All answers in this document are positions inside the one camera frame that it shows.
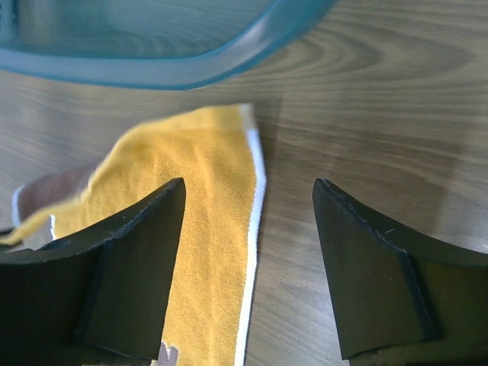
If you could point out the yellow brown bear towel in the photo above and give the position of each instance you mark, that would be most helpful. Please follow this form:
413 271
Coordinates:
217 152

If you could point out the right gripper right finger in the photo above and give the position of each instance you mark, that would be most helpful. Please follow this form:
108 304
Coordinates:
397 293

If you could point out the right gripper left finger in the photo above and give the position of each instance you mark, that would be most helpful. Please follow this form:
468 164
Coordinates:
99 294

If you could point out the teal plastic tub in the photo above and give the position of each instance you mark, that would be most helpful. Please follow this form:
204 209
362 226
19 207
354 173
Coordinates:
167 45

